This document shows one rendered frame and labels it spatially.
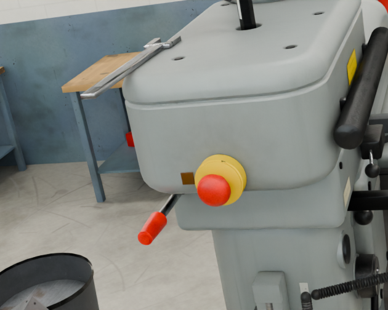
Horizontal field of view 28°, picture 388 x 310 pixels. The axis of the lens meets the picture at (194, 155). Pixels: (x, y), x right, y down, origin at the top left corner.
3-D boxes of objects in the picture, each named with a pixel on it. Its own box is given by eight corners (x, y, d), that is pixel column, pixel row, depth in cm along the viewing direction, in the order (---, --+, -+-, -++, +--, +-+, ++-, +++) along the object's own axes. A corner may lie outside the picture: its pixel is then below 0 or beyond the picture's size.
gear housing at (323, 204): (347, 231, 102) (338, 162, 98) (175, 235, 110) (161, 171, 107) (371, 137, 131) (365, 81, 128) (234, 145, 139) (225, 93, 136)
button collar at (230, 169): (246, 205, 92) (238, 158, 89) (199, 206, 94) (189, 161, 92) (250, 197, 93) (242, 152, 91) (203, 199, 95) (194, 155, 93)
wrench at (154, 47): (103, 98, 87) (101, 91, 86) (73, 101, 88) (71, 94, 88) (181, 40, 107) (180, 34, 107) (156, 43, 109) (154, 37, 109)
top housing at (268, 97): (334, 194, 90) (316, 63, 84) (129, 202, 99) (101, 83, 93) (372, 73, 131) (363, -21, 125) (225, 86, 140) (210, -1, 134)
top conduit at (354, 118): (364, 149, 90) (361, 122, 88) (328, 151, 91) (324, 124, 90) (393, 45, 129) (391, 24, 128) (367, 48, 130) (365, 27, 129)
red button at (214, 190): (230, 209, 89) (225, 178, 88) (198, 210, 90) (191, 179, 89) (238, 197, 92) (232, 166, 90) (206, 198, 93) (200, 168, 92)
